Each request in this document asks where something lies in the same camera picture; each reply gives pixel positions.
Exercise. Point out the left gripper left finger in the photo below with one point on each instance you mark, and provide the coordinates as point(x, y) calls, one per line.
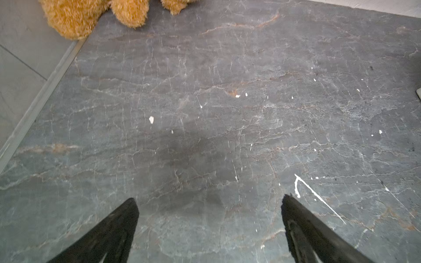
point(109, 241)

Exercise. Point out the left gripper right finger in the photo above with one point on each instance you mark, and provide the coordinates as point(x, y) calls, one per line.
point(312, 241)

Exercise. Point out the white compartment storage tray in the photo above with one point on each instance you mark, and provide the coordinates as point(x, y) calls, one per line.
point(418, 91)

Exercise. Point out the brown teddy bear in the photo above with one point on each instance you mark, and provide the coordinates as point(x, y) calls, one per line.
point(76, 19)

